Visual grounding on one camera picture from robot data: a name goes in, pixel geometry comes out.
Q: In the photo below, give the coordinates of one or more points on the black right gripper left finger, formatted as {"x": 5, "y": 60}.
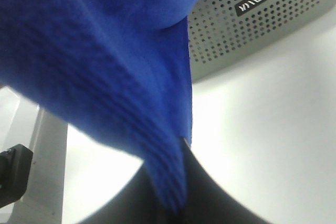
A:
{"x": 135, "y": 203}

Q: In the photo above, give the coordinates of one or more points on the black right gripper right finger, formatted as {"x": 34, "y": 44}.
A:
{"x": 206, "y": 201}

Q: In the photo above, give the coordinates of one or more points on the blue microfibre towel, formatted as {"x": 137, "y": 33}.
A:
{"x": 119, "y": 70}

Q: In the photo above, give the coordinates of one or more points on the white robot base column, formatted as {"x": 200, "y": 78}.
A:
{"x": 24, "y": 122}

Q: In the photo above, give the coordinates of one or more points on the black box on column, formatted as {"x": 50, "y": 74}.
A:
{"x": 15, "y": 168}

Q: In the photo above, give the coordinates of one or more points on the grey perforated plastic basket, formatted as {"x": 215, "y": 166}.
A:
{"x": 222, "y": 32}

